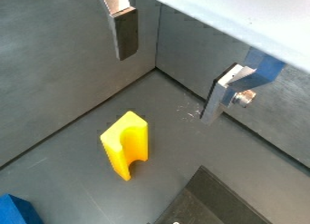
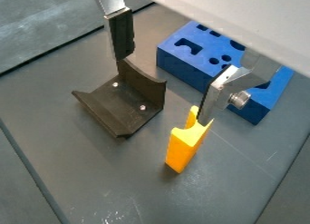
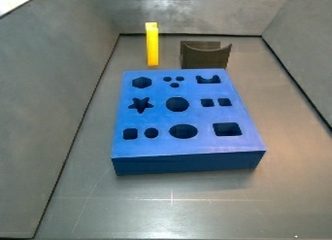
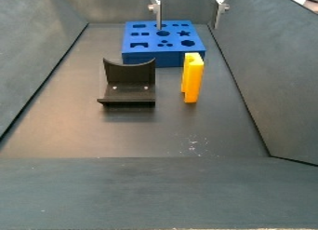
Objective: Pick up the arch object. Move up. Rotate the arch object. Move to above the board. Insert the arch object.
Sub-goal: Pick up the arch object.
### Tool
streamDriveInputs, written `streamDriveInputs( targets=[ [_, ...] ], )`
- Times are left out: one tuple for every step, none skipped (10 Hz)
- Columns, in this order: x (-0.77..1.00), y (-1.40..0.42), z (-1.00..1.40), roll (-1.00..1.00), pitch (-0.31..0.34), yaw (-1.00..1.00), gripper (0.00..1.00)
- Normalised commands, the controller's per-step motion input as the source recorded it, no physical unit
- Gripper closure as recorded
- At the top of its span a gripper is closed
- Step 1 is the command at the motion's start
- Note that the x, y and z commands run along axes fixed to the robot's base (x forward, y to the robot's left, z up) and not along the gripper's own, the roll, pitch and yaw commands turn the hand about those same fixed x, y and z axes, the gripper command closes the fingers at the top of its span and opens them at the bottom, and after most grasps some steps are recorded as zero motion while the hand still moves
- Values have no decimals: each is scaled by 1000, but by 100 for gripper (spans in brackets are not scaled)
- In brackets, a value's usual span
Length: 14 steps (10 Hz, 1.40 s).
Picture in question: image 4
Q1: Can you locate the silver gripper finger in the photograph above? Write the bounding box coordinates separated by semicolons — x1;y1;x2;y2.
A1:
148;0;161;30
213;0;229;28

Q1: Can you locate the yellow arch block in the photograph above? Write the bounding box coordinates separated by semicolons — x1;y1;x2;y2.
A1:
181;52;203;103

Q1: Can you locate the black curved holder stand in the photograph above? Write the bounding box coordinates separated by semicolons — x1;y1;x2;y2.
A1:
97;59;156;106

